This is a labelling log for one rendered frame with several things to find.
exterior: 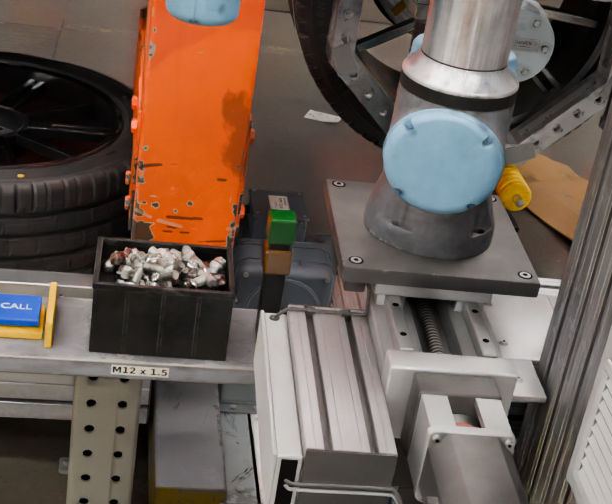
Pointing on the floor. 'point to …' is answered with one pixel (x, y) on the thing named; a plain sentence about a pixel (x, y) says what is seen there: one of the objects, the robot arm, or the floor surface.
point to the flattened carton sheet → (554, 193)
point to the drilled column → (103, 440)
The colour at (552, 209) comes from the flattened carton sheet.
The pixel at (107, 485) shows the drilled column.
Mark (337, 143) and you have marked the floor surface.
